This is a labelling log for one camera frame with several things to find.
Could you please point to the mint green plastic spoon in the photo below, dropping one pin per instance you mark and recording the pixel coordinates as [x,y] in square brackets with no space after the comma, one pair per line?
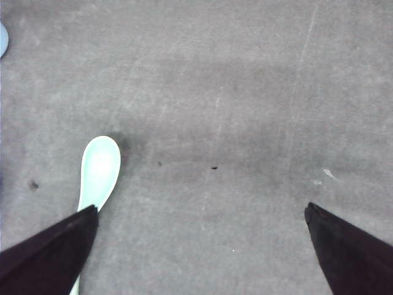
[99,172]

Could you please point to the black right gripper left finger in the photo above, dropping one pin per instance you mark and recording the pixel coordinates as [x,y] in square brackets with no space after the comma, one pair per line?
[50,261]

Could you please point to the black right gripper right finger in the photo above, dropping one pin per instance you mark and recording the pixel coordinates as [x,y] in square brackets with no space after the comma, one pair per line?
[352,260]

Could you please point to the blue plastic plate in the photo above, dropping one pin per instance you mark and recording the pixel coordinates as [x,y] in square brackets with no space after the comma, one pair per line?
[4,39]

